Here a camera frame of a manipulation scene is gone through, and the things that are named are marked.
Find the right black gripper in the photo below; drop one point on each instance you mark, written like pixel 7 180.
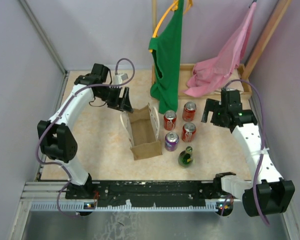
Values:
pixel 212 105

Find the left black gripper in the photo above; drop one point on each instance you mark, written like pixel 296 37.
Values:
pixel 117 104

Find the red cola can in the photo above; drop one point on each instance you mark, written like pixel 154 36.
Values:
pixel 188 132
pixel 189 111
pixel 169 120

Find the watermelon print canvas bag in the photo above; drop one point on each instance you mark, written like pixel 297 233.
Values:
pixel 143 130

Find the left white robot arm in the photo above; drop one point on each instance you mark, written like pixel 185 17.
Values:
pixel 70 125

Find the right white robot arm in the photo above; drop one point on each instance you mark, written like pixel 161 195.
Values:
pixel 268 193

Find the pink shirt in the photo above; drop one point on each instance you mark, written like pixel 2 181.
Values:
pixel 212 74

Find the beige cloth in tray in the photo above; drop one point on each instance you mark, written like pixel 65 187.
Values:
pixel 236 85

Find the wooden tray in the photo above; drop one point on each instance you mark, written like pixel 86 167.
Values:
pixel 186 71

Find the purple soda can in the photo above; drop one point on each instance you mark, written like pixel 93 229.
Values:
pixel 171 141

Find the green glass bottle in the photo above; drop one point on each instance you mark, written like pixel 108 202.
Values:
pixel 185 158

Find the green t-shirt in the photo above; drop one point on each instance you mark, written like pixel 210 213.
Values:
pixel 165 88

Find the yellow clothes hanger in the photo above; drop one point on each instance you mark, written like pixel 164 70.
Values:
pixel 170 39

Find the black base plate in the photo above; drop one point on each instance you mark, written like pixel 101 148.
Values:
pixel 149 193

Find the aluminium rail frame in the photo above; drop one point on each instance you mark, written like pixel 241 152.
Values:
pixel 50 196

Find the wooden rack frame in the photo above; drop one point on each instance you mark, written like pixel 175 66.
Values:
pixel 271 25

